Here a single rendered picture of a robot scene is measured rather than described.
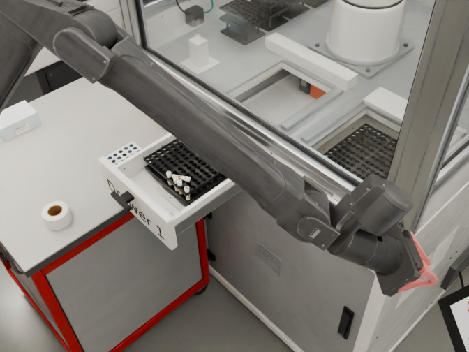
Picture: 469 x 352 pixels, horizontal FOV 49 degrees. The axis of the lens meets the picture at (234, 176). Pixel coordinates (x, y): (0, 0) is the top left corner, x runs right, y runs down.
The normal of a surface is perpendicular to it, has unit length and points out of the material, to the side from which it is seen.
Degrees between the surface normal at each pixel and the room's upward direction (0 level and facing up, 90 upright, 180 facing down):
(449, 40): 90
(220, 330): 0
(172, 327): 0
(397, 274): 54
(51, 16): 71
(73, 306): 90
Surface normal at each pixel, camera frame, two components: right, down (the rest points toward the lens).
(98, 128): -0.02, -0.70
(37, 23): -0.12, 0.45
